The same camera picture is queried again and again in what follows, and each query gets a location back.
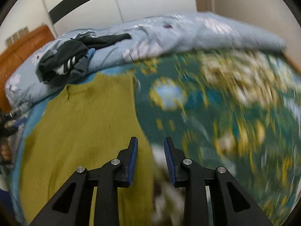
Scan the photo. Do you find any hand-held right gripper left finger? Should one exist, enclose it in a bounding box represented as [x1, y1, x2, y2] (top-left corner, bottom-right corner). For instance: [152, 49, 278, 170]
[30, 137, 139, 226]

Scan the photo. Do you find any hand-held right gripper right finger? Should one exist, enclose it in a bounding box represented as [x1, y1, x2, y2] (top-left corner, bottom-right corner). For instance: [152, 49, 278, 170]
[164, 137, 273, 226]

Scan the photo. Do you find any olive green knit sweater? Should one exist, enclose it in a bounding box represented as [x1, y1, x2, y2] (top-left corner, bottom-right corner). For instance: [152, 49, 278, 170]
[20, 73, 156, 226]

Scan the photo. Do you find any green floral bed sheet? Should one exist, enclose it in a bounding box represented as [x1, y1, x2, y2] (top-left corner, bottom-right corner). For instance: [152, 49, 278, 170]
[132, 49, 301, 226]

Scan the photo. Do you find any black striped garment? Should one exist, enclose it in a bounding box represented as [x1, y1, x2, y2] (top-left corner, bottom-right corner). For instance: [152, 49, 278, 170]
[36, 40, 90, 88]

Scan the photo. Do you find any black long garment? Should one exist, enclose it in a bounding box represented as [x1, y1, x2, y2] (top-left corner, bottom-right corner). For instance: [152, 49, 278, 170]
[82, 33, 132, 51]

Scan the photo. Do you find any grey floral duvet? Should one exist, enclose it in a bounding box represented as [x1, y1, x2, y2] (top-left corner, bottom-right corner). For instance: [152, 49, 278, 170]
[5, 12, 288, 109]

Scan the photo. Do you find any dark clutter beside bed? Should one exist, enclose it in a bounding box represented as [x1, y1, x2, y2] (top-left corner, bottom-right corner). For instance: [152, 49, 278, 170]
[0, 108, 26, 167]

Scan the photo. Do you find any orange wooden headboard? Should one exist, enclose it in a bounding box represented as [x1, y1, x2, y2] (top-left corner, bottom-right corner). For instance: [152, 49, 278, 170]
[0, 25, 56, 113]

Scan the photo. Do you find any white wardrobe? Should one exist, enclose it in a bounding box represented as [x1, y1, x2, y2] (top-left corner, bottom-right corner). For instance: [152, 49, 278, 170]
[39, 0, 198, 37]

